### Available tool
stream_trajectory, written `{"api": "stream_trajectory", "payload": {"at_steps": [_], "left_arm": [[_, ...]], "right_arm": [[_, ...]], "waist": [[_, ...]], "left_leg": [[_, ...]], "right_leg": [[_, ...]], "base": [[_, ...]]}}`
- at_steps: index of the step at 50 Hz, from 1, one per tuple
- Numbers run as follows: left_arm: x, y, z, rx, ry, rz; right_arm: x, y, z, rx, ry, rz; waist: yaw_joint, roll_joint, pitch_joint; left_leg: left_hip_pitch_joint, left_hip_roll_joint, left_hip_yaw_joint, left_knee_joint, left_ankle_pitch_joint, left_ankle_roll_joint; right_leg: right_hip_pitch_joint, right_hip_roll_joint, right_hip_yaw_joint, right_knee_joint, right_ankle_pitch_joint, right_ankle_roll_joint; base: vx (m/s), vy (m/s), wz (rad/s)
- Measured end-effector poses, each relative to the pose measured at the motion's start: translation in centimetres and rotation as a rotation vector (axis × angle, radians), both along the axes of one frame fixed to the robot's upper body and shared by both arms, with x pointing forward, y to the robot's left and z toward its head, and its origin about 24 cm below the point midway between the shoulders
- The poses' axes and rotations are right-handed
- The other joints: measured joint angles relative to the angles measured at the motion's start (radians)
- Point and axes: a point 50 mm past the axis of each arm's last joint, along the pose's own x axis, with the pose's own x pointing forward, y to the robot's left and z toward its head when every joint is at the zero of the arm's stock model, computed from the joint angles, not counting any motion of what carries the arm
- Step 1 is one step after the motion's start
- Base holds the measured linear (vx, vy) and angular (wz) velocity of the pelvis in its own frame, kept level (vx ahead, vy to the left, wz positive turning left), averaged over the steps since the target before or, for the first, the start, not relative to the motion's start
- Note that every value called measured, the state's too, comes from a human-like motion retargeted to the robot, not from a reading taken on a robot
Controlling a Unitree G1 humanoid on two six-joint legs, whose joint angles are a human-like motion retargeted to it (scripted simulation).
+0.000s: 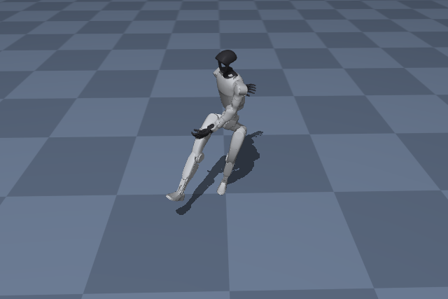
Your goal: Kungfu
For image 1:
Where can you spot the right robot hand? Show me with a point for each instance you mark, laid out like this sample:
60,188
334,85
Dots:
249,88

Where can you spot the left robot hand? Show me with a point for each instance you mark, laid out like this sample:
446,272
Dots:
203,133

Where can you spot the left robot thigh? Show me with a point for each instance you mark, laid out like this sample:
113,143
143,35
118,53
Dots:
236,142

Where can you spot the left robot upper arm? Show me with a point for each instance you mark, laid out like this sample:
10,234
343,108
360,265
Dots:
240,91

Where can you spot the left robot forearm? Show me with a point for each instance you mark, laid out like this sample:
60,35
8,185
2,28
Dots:
225,117

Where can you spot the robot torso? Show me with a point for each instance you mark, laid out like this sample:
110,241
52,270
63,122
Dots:
226,91

